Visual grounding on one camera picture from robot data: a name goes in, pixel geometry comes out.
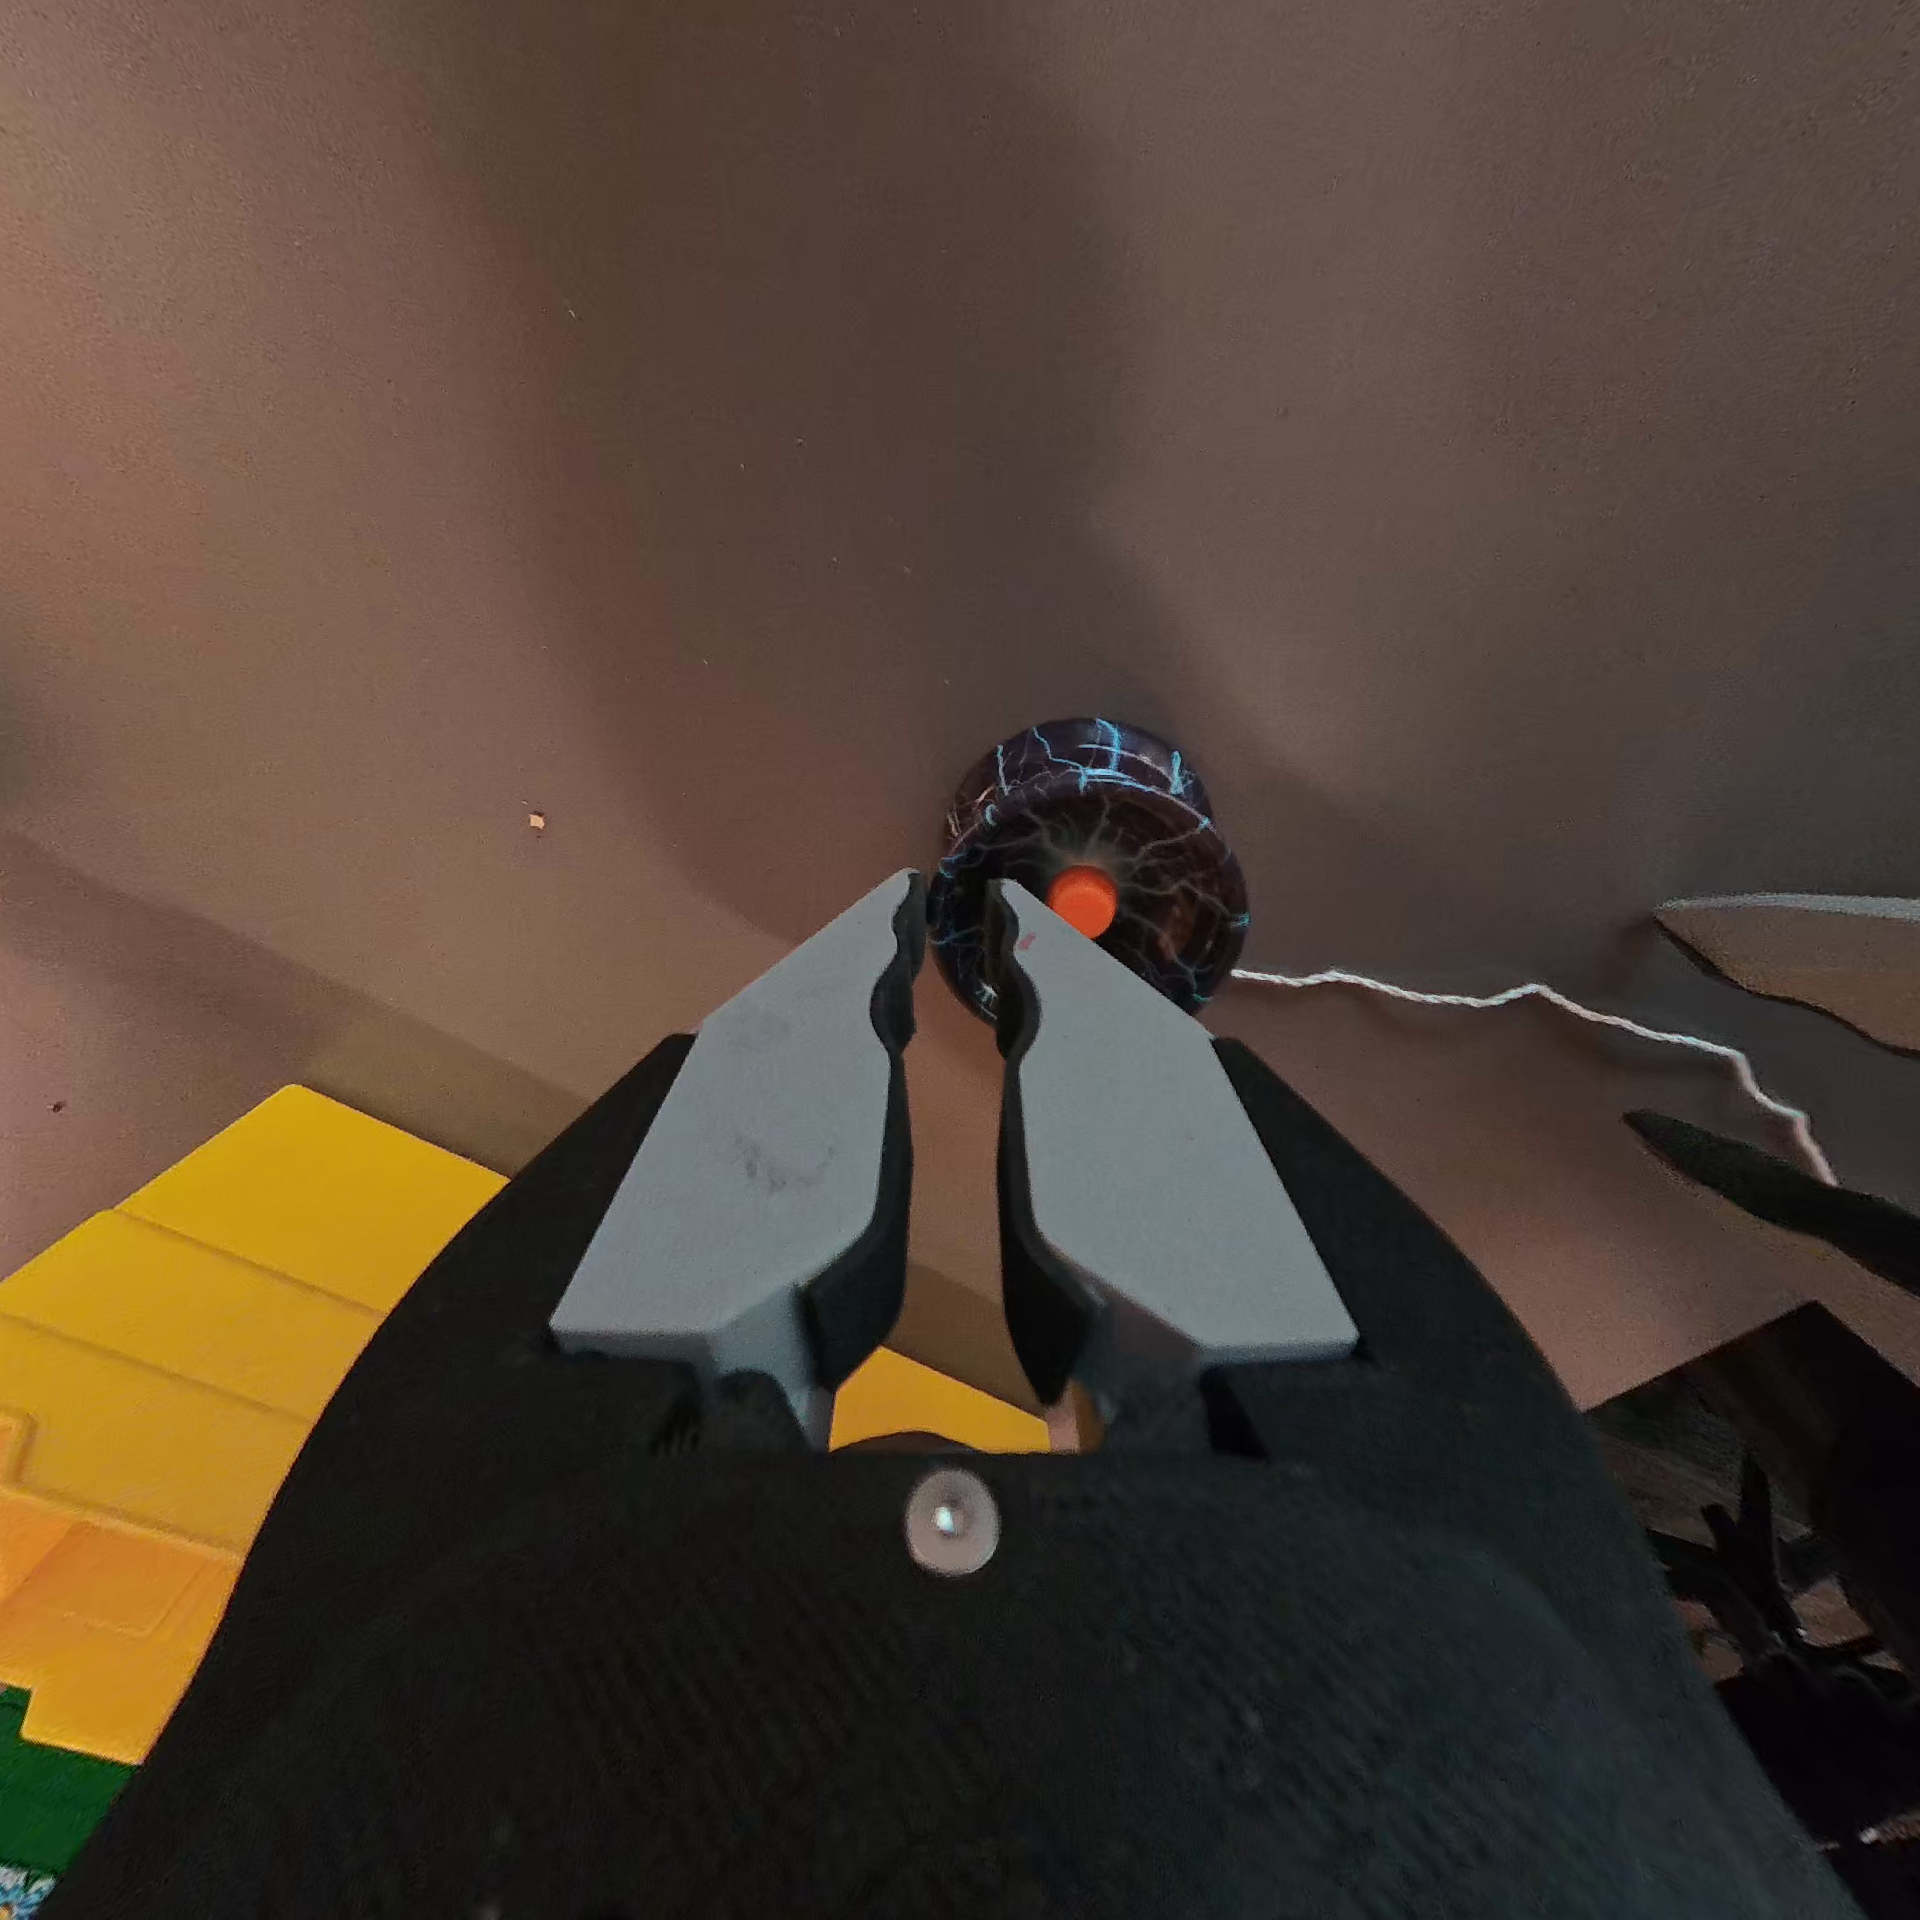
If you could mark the dark patterned board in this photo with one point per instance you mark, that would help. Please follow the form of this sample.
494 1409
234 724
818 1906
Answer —
1770 1424

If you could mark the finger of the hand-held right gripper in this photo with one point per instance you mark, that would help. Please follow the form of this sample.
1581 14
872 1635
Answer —
1801 1193
1815 952

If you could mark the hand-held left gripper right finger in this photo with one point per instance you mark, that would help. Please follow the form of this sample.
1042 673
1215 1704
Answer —
1154 1185

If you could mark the dark purple crackle yoyo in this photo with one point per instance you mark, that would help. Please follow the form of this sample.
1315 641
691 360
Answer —
1154 841

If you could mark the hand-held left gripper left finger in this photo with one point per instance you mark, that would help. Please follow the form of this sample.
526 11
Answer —
751 1141

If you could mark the yellow and green box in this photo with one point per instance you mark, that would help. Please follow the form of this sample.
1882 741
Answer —
195 1351

